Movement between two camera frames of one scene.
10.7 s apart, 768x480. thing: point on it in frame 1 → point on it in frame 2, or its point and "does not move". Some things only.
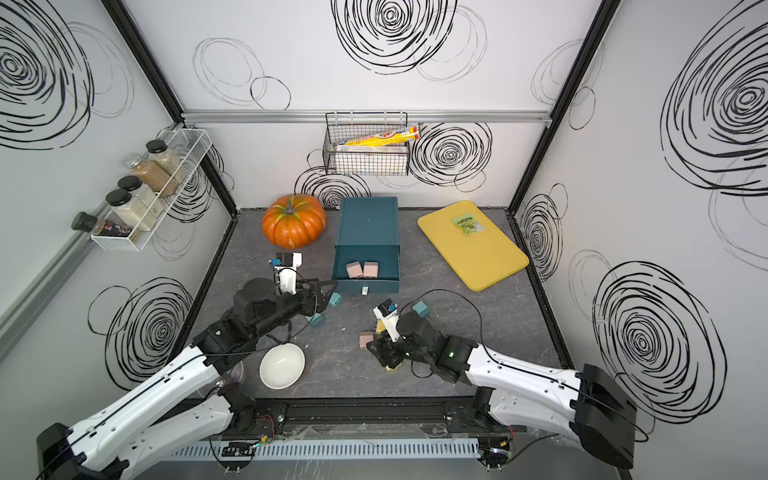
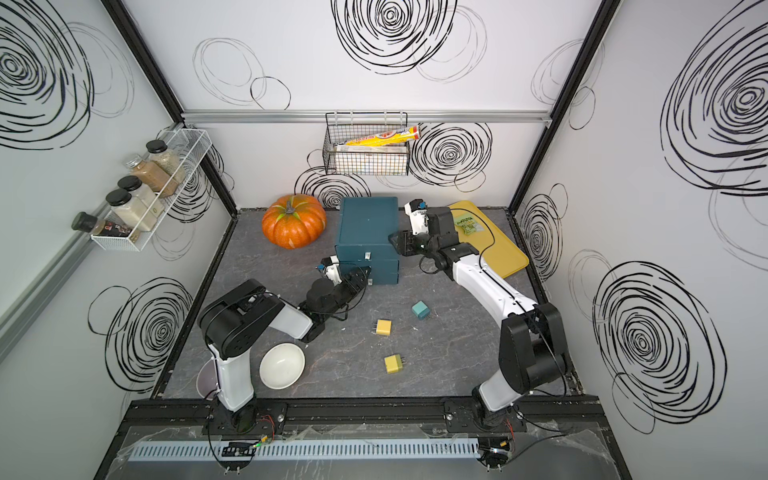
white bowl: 282,366 does not move
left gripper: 310,307 → 358,286
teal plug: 421,309 does not move
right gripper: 386,352 → 405,242
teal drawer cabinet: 367,254 does not move
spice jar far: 168,161 does not move
